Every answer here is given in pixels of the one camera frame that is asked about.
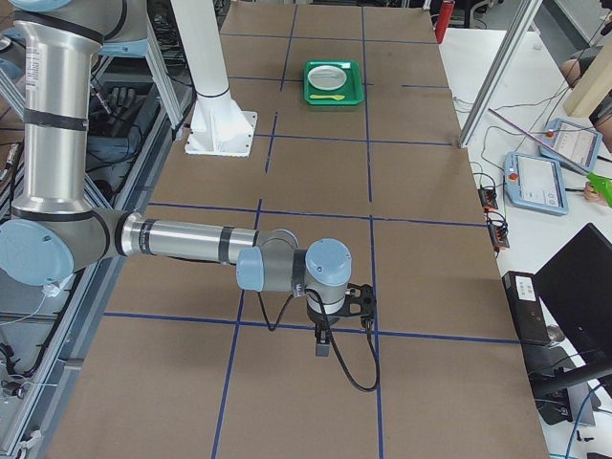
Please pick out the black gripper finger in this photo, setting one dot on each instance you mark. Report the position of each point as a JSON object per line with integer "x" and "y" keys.
{"x": 319, "y": 341}
{"x": 325, "y": 343}

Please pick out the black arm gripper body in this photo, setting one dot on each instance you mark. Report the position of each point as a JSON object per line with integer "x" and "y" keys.
{"x": 319, "y": 317}

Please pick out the yellow plastic spoon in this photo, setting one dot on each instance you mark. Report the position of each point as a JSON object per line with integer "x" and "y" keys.
{"x": 328, "y": 97}

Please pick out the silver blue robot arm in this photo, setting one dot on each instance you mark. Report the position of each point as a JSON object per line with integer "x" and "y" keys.
{"x": 53, "y": 232}

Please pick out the black desktop computer box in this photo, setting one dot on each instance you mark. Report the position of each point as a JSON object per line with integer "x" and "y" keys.
{"x": 525, "y": 307}

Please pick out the green plastic tray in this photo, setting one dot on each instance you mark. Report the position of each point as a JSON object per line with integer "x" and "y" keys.
{"x": 352, "y": 89}

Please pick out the white round plate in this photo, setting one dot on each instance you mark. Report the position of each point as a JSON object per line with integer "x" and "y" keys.
{"x": 326, "y": 84}

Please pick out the translucent plastic fork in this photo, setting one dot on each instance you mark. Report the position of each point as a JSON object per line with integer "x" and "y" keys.
{"x": 328, "y": 75}

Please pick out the black monitor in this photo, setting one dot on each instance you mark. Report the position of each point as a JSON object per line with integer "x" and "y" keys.
{"x": 575, "y": 286}

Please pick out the blue teach pendant near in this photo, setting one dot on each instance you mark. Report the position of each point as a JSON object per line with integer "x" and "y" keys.
{"x": 536, "y": 183}

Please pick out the blue teach pendant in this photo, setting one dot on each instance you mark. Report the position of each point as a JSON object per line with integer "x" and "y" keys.
{"x": 574, "y": 146}
{"x": 536, "y": 183}

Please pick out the metal stand with green clip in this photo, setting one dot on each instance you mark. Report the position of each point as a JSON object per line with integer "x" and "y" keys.
{"x": 600, "y": 184}

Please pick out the blue teach pendant far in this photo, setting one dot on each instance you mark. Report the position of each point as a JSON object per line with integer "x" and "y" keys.
{"x": 574, "y": 146}

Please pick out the red cylinder tube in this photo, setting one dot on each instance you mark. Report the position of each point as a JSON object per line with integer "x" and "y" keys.
{"x": 443, "y": 19}

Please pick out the person in black shirt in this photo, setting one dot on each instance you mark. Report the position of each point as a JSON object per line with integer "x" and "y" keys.
{"x": 577, "y": 64}

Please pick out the wooden board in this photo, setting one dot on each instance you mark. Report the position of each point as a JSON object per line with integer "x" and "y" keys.
{"x": 593, "y": 87}

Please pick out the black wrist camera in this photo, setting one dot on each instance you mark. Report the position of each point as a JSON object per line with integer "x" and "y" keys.
{"x": 360, "y": 301}

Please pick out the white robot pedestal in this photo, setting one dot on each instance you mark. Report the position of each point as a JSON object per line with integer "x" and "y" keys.
{"x": 218, "y": 127}

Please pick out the aluminium frame rail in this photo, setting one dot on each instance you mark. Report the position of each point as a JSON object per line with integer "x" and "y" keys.
{"x": 512, "y": 39}

